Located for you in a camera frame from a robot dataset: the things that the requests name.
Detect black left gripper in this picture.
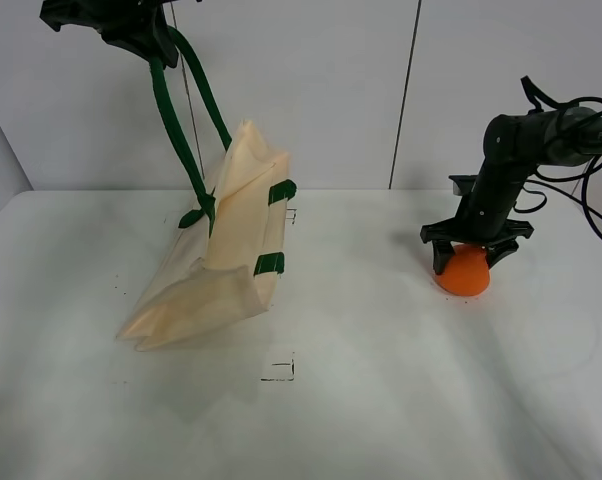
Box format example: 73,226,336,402
40,0,179,68

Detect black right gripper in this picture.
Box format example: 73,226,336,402
420,175,534,275

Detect orange with stem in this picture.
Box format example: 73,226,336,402
435,244,490,297

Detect white linen bag green handles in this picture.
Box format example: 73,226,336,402
117,27,297,351

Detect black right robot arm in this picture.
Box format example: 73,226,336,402
420,106,602,275

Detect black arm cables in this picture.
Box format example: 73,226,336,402
518,75,602,252

